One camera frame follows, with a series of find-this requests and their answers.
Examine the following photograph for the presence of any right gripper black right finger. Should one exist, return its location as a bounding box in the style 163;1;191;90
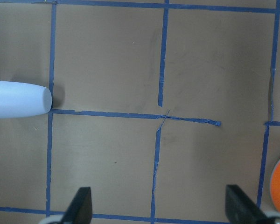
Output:
225;185;269;224

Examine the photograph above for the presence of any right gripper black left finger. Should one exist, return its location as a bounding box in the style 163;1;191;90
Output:
59;187;93;224

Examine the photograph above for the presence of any light blue plastic cup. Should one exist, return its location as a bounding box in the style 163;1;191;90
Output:
0;81;52;119

